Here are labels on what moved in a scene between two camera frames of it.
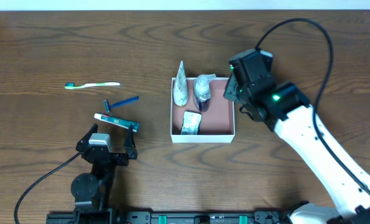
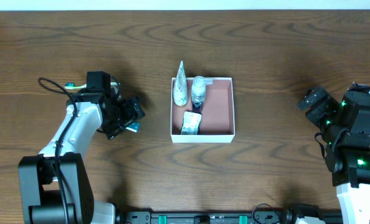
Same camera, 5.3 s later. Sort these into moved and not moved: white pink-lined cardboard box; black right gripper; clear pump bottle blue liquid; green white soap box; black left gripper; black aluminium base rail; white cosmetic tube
Moved: black right gripper; black left gripper; clear pump bottle blue liquid
Not moved: black aluminium base rail; white pink-lined cardboard box; green white soap box; white cosmetic tube
